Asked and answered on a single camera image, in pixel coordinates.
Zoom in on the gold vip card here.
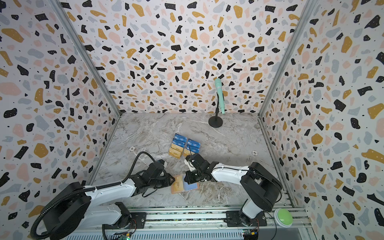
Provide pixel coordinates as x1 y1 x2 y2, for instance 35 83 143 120
171 175 184 194
171 144 184 153
169 149 182 159
183 149 193 157

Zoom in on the pink leather card holder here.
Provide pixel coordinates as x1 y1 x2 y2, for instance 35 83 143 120
181 175 199 193

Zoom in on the blue card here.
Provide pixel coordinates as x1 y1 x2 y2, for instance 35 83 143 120
172 139 186 148
187 139 201 148
186 145 200 153
174 134 187 143

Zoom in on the green push button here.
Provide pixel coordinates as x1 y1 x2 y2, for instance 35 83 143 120
274 208 293 228

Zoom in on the blue card back right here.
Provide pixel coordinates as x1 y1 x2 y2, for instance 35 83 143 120
187 139 201 148

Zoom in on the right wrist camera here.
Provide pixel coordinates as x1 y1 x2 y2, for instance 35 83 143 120
184 159 195 172

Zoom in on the black corrugated cable conduit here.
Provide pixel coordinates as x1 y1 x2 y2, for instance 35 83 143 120
29 151 157 240

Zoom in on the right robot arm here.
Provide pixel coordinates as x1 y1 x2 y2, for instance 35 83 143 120
184 154 283 227

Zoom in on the mint green microphone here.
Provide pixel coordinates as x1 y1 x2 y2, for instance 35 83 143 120
215 78 225 114

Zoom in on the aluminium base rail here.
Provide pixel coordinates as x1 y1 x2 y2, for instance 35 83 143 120
66 204 316 240

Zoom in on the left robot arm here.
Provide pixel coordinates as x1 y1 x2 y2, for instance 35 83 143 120
30 160 175 240

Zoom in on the black microphone stand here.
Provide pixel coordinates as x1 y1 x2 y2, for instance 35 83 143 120
208 99 223 128

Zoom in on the blue card back left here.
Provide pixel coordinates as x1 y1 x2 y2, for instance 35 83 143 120
174 134 187 143

